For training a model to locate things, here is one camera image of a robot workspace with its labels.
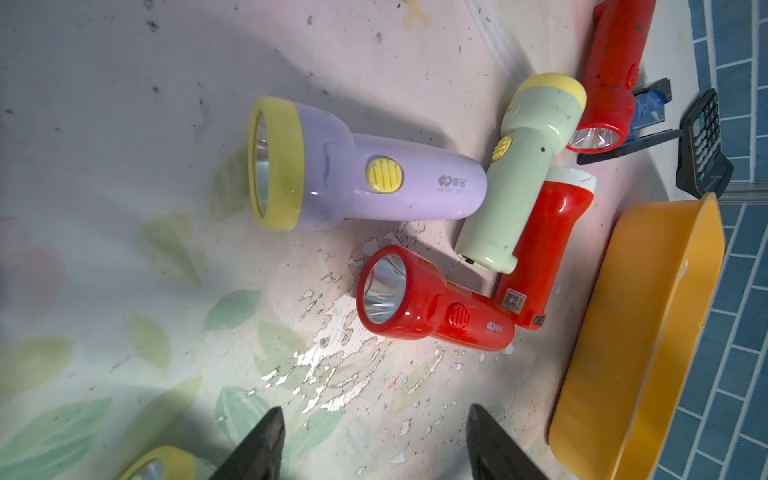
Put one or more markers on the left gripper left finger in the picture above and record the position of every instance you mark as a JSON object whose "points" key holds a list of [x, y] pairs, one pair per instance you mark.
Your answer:
{"points": [[259, 455]]}

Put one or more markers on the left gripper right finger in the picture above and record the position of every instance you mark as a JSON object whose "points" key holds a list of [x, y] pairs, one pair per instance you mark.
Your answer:
{"points": [[493, 454]]}

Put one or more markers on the purple flashlight far left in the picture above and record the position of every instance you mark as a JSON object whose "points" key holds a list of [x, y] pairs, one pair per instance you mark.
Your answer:
{"points": [[169, 463]]}

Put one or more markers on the purple flashlight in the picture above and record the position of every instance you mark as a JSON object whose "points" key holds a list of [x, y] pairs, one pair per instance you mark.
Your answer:
{"points": [[169, 463], [308, 170]]}

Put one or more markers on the red flashlight white rim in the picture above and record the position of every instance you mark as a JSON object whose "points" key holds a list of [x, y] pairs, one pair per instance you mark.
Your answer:
{"points": [[565, 196]]}

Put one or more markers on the red flashlight lying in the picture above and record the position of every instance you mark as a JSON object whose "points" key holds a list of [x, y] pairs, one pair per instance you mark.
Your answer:
{"points": [[402, 295]]}

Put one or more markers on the yellow plastic tray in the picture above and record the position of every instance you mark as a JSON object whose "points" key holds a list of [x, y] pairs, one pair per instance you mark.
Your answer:
{"points": [[638, 339]]}

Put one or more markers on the green flashlight upright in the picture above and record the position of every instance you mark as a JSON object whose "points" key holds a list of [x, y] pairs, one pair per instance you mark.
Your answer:
{"points": [[538, 123]]}

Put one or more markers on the black calculator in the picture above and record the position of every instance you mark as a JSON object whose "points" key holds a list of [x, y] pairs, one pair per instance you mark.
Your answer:
{"points": [[702, 165]]}

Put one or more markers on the blue black stapler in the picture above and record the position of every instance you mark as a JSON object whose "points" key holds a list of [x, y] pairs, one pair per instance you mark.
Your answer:
{"points": [[650, 104]]}

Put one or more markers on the small red flashlight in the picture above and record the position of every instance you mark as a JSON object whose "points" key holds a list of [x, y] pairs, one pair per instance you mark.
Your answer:
{"points": [[611, 74]]}

